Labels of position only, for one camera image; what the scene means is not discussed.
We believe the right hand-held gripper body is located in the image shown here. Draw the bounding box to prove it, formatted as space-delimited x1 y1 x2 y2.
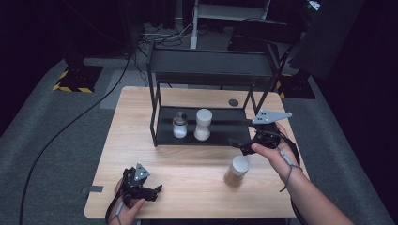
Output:
249 109 293 152

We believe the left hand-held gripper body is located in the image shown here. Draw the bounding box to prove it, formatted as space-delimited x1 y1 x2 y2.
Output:
119 161 158 203

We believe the white-lidded jar of brown powder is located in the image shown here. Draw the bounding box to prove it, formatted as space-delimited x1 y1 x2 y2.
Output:
222 155 251 188

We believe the white-lidded jar of white powder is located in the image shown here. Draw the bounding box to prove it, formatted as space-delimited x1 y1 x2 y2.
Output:
192 108 213 143

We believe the glass shaker with silver lid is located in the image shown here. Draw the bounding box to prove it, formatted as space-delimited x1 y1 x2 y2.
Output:
172 111 189 140

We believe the black two-tier metal rack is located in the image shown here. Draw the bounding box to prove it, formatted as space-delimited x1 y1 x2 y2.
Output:
146 40 283 149

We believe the person's left hand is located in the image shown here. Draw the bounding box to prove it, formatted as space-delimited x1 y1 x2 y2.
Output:
107 179 146 225

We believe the person's right hand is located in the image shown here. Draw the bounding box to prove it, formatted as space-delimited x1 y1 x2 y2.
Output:
251 122 304 186

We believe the grey table edge clamp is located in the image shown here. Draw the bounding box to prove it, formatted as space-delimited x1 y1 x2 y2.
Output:
81 185 104 194

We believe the black yellow striped stand base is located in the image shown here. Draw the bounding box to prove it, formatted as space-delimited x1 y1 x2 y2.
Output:
52 64 104 94
275 72 317 100

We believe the black case on floor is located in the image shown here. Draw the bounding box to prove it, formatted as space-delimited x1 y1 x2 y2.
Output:
227 18 302 53

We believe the large dark tilted panel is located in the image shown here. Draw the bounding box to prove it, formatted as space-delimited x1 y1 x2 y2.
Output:
288 0 366 81

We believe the white metal stand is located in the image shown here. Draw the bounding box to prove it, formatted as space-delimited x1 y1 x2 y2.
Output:
190 0 272 51

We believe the left gripper grey wrist cord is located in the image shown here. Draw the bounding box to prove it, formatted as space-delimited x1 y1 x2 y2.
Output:
105 190 128 225

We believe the gripper grey wrist cord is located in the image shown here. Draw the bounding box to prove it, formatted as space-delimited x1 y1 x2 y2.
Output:
105 190 128 225
275 132 304 193

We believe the right gripper grey wrist cord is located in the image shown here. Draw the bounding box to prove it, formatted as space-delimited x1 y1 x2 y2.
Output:
275 132 304 193

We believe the long black floor cable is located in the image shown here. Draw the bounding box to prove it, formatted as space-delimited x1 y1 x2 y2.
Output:
18 51 133 225

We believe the tangle of floor cables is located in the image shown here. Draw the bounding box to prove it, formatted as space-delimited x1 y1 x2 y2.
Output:
136 20 195 49

